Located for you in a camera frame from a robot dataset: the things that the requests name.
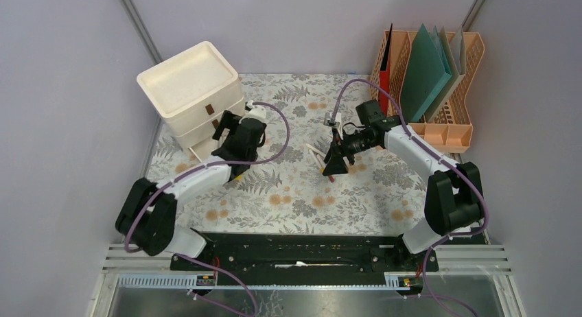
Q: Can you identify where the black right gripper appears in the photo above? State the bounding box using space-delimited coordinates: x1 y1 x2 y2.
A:
323 127 378 177

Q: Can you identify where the yellow capped white marker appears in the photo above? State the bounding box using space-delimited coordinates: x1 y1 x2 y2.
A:
308 150 324 172

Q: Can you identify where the cream drawer unit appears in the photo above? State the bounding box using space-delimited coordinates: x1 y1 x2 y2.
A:
137 41 245 161

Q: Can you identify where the red file folder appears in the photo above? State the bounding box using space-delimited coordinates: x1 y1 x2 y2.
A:
378 24 393 115

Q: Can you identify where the teal file folder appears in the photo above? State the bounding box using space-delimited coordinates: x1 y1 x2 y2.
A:
400 25 444 123

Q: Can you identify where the beige file folder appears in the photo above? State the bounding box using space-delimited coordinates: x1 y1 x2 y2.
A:
424 26 467 122

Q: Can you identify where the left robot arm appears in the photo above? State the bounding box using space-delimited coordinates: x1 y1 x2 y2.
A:
115 106 266 270

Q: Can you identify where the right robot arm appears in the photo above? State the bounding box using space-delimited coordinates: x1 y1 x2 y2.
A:
323 100 487 270

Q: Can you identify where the floral desk mat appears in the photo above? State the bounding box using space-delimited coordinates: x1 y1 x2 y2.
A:
176 74 426 236

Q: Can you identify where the peach plastic file organizer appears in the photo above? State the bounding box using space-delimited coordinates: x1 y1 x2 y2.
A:
370 27 485 153

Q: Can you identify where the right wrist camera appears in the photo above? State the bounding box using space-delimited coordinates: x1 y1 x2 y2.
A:
323 112 343 139

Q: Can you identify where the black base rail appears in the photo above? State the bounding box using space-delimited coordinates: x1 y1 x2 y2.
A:
143 233 441 274

